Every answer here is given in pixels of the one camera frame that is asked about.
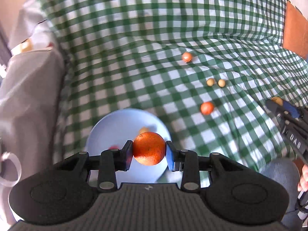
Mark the yellow fruit in plate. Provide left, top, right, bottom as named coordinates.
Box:
left=138, top=127, right=150, bottom=135

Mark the blue round plate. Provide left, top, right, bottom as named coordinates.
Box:
left=85, top=109, right=171, bottom=186

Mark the green white checkered cloth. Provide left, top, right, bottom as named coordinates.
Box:
left=39, top=0, right=307, bottom=171

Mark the person's right hand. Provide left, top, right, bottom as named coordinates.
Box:
left=298, top=165, right=308, bottom=192

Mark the orange fruit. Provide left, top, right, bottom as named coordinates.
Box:
left=182, top=52, right=193, bottom=63
left=133, top=132, right=166, bottom=166
left=200, top=102, right=215, bottom=115

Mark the red fruit in plate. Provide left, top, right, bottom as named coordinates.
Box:
left=109, top=145, right=120, bottom=150

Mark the grey sofa armrest cover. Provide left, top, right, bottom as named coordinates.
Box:
left=1, top=0, right=65, bottom=230

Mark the small tan fruit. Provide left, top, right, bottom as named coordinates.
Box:
left=206, top=78, right=216, bottom=87
left=271, top=96, right=284, bottom=106
left=218, top=79, right=226, bottom=88

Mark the orange sofa cushion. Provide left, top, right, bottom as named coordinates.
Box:
left=282, top=1, right=307, bottom=59

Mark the white charging cable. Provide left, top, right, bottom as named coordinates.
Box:
left=0, top=151, right=23, bottom=188

